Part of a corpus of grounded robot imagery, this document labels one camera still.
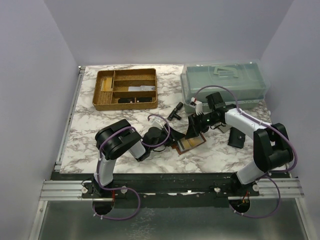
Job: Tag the black snap wallet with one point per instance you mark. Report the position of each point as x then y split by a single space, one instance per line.
236 138

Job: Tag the black T-shaped pipe fitting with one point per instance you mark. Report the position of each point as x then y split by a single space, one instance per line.
173 114

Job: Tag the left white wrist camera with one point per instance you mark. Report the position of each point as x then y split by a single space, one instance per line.
155 121

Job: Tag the white card in tray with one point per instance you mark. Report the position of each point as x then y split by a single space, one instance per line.
142 88

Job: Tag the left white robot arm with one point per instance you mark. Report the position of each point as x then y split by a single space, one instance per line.
120 137

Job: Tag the clear lidded plastic box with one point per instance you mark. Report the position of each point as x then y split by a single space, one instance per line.
244 78

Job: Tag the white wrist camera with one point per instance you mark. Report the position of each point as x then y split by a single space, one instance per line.
155 121
198 105

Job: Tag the brown leather card holder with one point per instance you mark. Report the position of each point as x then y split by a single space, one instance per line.
179 152

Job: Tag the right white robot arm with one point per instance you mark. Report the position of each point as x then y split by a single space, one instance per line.
271 146

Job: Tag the black item in tray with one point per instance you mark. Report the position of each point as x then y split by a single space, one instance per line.
132 100

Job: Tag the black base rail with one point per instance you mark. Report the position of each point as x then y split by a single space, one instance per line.
156 190

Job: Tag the grey card wallet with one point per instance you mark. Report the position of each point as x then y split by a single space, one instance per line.
224 128

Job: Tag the brown cork organizer tray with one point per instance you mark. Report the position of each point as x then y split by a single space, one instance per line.
122 80

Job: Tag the gold card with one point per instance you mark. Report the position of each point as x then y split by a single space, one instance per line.
107 84

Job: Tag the tan credit card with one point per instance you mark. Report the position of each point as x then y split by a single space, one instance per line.
188 144

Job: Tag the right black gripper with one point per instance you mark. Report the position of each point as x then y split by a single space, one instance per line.
194 128

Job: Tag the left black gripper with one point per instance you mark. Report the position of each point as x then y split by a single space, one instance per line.
174 136

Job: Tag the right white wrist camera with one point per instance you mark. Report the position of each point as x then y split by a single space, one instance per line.
198 105

